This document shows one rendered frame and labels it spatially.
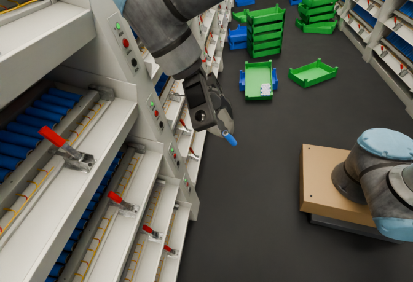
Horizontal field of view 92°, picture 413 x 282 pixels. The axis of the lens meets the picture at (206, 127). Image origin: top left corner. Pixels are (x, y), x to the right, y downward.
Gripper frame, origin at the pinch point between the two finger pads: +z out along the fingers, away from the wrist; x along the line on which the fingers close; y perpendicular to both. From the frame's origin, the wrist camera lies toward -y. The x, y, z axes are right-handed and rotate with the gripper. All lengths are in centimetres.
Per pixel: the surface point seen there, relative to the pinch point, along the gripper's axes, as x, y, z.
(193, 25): 6, 71, -14
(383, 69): -98, 106, 87
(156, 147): 20.7, 2.3, -2.9
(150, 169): 23.2, -3.3, -0.6
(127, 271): 37.3, -22.2, 13.8
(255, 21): -29, 160, 25
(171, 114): 19.5, 19.3, -1.3
